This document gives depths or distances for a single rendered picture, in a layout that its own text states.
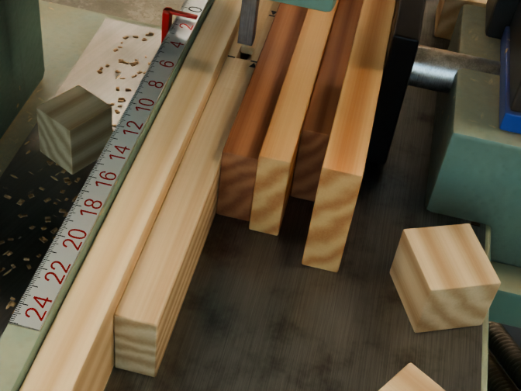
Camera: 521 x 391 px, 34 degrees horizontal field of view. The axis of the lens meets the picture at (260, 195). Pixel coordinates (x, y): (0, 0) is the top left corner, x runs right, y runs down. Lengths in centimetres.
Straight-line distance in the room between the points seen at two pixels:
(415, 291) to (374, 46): 15
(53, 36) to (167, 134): 35
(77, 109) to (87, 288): 28
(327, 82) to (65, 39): 34
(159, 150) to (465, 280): 17
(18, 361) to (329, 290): 17
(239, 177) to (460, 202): 13
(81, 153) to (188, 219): 23
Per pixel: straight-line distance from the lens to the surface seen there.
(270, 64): 51
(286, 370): 41
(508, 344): 85
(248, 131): 46
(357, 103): 45
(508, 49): 52
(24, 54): 68
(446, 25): 65
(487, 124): 48
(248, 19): 51
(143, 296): 38
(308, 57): 50
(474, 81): 51
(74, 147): 63
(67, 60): 75
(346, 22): 55
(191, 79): 48
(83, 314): 37
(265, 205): 45
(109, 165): 42
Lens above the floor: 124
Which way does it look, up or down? 44 degrees down
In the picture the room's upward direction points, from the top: 9 degrees clockwise
